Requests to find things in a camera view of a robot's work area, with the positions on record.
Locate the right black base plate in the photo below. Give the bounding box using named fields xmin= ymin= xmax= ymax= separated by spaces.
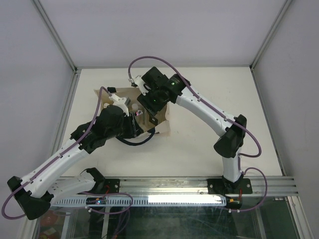
xmin=207 ymin=177 xmax=253 ymax=195

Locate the right aluminium frame post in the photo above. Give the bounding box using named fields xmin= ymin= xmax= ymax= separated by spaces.
xmin=250 ymin=0 xmax=295 ymax=72

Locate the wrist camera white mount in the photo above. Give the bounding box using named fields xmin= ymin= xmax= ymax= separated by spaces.
xmin=129 ymin=76 xmax=149 ymax=95
xmin=109 ymin=94 xmax=131 ymax=116

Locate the aluminium frame rail back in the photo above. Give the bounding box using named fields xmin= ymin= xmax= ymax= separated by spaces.
xmin=77 ymin=63 xmax=250 ymax=69

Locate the aluminium mounting rail front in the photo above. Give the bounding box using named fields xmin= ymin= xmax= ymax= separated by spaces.
xmin=109 ymin=176 xmax=299 ymax=197

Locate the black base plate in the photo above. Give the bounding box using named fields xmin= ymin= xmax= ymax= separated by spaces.
xmin=80 ymin=176 xmax=120 ymax=195
xmin=207 ymin=177 xmax=253 ymax=195

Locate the cream canvas tote bag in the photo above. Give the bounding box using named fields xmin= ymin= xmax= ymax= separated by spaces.
xmin=92 ymin=87 xmax=170 ymax=139

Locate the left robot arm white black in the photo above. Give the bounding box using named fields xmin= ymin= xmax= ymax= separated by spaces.
xmin=7 ymin=105 xmax=144 ymax=220

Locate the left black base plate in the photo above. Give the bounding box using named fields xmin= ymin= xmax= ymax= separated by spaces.
xmin=80 ymin=176 xmax=120 ymax=195

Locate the left aluminium frame post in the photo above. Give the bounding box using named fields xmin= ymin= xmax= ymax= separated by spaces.
xmin=31 ymin=0 xmax=78 ymax=73

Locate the aluminium frame post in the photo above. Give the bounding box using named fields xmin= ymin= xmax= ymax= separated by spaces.
xmin=31 ymin=0 xmax=78 ymax=73
xmin=250 ymin=0 xmax=295 ymax=72

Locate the grey slotted cable duct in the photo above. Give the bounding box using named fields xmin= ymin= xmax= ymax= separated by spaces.
xmin=54 ymin=194 xmax=226 ymax=208

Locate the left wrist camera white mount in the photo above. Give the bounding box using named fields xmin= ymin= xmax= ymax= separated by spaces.
xmin=109 ymin=94 xmax=131 ymax=116

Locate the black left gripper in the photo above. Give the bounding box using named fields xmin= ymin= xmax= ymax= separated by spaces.
xmin=106 ymin=112 xmax=144 ymax=140

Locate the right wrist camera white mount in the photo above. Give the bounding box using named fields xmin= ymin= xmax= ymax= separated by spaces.
xmin=129 ymin=76 xmax=149 ymax=95

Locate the round silver bottle white cap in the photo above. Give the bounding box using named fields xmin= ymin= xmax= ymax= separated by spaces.
xmin=132 ymin=103 xmax=145 ymax=117

